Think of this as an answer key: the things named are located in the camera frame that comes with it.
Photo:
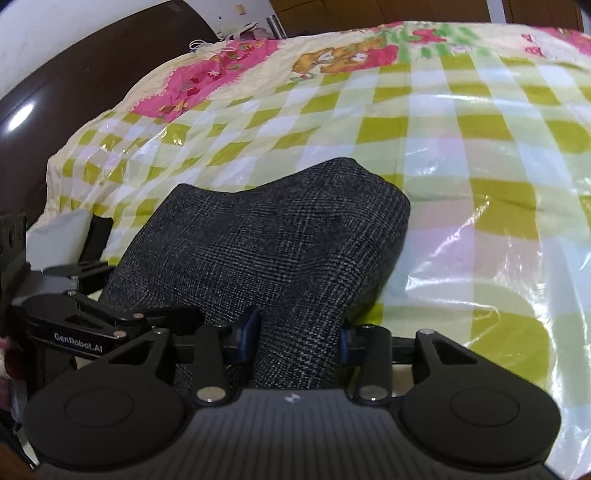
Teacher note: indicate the pile of clothes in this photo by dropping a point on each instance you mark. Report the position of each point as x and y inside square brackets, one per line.
[247, 32]

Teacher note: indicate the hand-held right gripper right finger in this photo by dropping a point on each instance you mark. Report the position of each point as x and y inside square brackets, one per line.
[345, 346]

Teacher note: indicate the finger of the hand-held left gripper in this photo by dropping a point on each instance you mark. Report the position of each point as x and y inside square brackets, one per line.
[98, 240]
[175, 319]

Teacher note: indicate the brown wooden wardrobe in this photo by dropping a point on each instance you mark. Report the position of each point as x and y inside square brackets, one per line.
[369, 11]

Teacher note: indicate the dark grey pants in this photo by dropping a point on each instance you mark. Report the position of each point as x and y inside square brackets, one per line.
[277, 249]

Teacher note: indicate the checked printed blanket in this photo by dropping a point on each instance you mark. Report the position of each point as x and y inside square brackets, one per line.
[461, 184]

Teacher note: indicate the dark bottle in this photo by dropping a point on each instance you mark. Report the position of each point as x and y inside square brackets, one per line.
[274, 26]

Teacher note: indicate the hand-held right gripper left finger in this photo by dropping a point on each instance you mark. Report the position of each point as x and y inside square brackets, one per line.
[253, 332]

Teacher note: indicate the dark brown headboard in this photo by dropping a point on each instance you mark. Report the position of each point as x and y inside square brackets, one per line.
[92, 69]

